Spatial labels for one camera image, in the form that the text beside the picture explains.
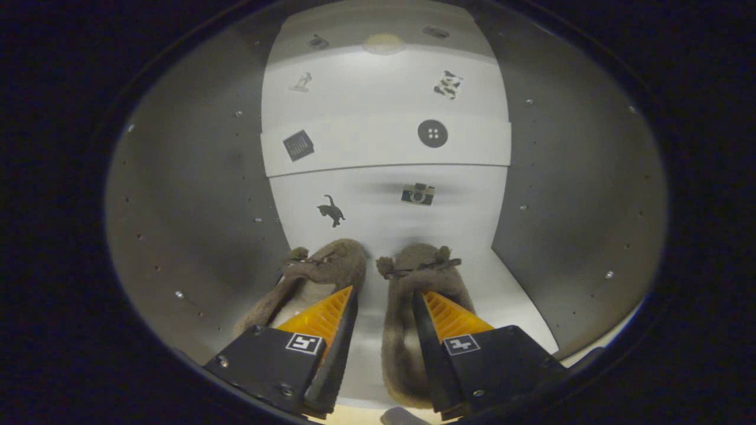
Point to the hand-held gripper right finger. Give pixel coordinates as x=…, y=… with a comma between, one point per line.
x=440, y=372

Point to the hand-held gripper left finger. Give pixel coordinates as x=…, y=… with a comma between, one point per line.
x=339, y=360

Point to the brown fuzzy shoe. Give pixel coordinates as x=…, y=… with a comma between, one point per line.
x=331, y=265
x=401, y=354

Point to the grey shoe cabinet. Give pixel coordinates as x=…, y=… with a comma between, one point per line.
x=177, y=206

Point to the round cabinet lamp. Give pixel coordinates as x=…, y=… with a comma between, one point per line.
x=384, y=43

